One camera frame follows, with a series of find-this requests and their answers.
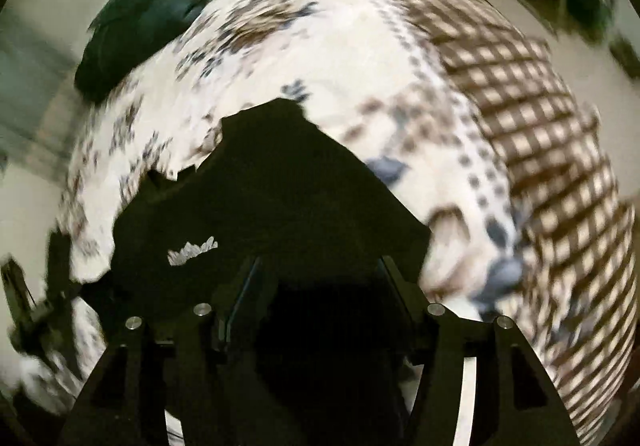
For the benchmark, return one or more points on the grey striped curtain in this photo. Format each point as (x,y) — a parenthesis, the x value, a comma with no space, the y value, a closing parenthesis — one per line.
(30,75)

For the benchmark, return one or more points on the floral quilt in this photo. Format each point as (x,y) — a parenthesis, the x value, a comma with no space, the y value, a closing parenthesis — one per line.
(350,50)

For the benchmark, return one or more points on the black lion print sweater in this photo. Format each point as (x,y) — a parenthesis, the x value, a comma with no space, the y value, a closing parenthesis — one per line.
(300,201)

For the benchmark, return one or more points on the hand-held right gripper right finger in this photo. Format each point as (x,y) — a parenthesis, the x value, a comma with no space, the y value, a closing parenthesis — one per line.
(415,321)

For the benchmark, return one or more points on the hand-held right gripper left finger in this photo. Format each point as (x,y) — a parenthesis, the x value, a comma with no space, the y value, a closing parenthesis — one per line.
(220,326)

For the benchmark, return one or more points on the brown plaid bed sheet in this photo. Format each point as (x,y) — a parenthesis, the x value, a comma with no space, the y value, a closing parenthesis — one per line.
(550,150)

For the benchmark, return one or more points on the dark green duvet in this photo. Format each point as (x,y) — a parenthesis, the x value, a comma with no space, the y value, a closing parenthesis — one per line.
(140,25)

